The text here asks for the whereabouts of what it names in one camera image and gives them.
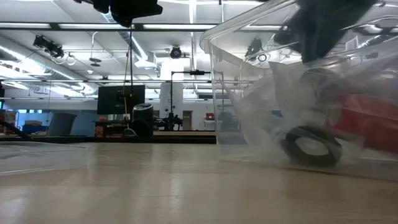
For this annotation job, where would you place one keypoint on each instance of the white building column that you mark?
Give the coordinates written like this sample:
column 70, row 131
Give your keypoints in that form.
column 171, row 93

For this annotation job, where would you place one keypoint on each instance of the black tape roll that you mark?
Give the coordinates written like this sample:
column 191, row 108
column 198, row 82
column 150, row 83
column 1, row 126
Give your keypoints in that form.
column 292, row 152

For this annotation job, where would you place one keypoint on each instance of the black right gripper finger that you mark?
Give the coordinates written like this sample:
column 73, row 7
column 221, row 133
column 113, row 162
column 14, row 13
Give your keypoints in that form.
column 308, row 40

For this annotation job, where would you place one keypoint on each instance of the black clamp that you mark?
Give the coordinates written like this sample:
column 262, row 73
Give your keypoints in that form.
column 130, row 133

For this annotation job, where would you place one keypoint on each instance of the red item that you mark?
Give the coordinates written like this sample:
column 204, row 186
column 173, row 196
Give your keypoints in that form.
column 370, row 121

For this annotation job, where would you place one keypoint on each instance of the black monitor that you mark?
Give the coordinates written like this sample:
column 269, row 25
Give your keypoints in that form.
column 109, row 99

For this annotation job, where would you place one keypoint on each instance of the clear plastic zip bag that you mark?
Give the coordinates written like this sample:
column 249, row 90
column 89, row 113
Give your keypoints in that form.
column 267, row 124

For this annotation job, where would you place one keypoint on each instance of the small red box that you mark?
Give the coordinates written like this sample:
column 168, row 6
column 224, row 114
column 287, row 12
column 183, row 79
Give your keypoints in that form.
column 209, row 116

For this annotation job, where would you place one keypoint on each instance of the red round object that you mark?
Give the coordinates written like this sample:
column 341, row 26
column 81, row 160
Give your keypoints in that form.
column 102, row 119

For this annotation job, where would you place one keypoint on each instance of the silver air duct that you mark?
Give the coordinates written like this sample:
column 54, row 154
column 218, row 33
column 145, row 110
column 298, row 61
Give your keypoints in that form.
column 130, row 40

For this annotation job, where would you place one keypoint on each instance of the clear plastic storage box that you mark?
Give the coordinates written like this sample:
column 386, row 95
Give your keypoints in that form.
column 224, row 93

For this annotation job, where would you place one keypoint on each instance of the grey bin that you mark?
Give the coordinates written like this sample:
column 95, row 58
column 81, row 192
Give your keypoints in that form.
column 62, row 124

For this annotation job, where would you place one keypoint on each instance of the blue crate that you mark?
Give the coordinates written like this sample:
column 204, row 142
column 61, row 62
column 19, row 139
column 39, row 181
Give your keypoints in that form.
column 34, row 129

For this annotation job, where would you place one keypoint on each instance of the black background station frame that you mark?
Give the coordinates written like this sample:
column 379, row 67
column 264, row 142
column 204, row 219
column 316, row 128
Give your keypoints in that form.
column 196, row 72

